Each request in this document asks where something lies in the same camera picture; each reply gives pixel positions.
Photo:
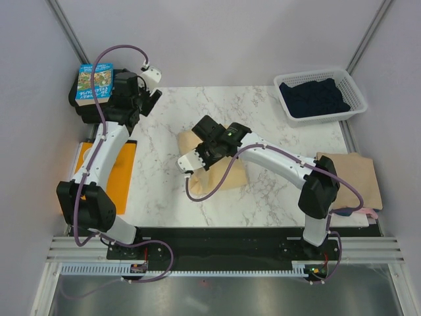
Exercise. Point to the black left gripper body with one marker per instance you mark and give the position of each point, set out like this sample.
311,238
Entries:
144,105

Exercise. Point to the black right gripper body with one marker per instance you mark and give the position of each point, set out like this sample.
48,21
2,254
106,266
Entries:
208,155

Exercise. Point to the yellow t-shirt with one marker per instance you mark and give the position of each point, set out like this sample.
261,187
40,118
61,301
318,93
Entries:
203,182

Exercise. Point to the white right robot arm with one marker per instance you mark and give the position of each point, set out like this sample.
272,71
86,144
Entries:
315,179

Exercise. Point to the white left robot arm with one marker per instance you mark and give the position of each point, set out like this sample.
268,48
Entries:
84,201

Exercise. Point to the pink and black case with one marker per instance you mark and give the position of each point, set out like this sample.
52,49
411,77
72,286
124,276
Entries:
81,97

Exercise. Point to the yellow mug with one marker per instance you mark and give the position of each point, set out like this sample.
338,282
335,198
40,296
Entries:
86,153

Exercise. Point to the orange board with black border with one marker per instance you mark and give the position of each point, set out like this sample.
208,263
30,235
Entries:
119,180

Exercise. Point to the white plastic basket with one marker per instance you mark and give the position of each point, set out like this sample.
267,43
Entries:
344,82

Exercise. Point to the navy t-shirt in basket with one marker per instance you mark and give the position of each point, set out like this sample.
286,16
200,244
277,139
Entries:
314,98

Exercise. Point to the folded beige t-shirt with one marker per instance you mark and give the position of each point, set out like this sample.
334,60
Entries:
359,172

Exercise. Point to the folded pink and blue clothes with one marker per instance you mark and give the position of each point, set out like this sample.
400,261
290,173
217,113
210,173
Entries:
348,211

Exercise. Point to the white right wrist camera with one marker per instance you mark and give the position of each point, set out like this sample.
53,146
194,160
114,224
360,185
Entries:
190,162

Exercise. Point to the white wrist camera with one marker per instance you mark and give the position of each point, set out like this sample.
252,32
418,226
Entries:
152,77
190,162

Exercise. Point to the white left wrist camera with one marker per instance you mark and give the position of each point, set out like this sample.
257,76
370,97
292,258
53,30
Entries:
152,77

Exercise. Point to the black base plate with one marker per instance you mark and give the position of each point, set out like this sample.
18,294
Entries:
224,250

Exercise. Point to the white slotted cable duct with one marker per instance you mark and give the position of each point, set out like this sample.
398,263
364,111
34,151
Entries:
128,269

